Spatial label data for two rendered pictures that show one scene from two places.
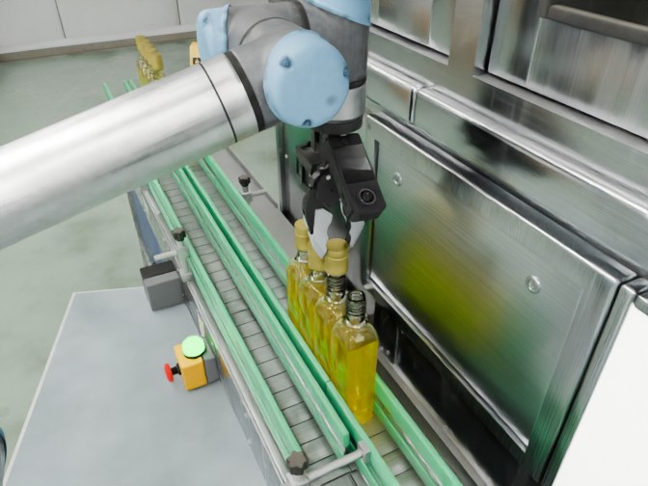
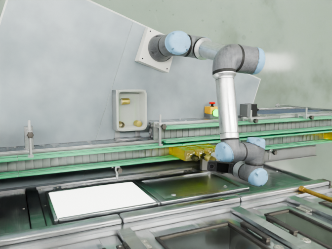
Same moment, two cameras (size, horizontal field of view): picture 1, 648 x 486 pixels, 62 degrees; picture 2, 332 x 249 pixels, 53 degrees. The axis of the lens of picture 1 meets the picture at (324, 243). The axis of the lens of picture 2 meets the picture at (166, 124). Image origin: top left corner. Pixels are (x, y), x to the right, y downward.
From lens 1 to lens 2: 96 cm
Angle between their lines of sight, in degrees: 29
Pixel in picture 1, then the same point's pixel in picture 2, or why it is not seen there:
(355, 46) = (244, 176)
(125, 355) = not seen: hidden behind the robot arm
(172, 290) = (244, 112)
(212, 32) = (254, 140)
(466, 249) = (192, 189)
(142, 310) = (242, 100)
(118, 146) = (222, 110)
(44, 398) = not seen: hidden behind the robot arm
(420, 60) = (248, 203)
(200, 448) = (185, 104)
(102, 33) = not seen: outside the picture
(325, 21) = (250, 170)
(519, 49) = (226, 217)
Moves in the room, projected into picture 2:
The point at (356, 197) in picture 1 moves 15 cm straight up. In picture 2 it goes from (212, 163) to (232, 172)
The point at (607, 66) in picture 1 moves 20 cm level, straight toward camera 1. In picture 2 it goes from (204, 223) to (178, 187)
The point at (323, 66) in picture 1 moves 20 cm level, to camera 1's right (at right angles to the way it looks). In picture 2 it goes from (222, 155) to (200, 203)
